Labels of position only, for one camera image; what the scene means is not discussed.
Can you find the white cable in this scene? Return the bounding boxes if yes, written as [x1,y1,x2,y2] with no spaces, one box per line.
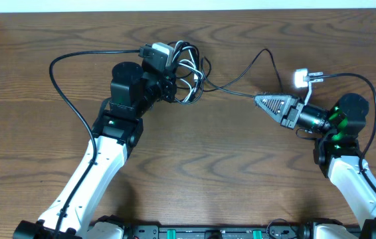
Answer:
[173,40,204,104]

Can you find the black cable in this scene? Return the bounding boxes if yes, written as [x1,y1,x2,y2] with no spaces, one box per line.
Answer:
[166,40,284,106]

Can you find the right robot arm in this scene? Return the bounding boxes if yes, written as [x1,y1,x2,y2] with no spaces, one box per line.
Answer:
[254,68,376,238]

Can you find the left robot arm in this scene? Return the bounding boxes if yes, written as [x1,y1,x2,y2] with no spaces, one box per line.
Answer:
[13,42,177,238]

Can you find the right camera cable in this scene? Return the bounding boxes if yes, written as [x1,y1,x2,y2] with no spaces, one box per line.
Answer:
[307,72,376,222]

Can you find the camera cable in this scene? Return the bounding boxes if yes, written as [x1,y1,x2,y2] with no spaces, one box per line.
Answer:
[48,48,142,239]
[307,72,376,222]

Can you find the left camera cable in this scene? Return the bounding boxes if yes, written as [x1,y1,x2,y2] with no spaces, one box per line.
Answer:
[48,48,142,239]

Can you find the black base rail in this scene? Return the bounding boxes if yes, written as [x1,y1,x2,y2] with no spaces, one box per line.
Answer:
[88,215,361,239]

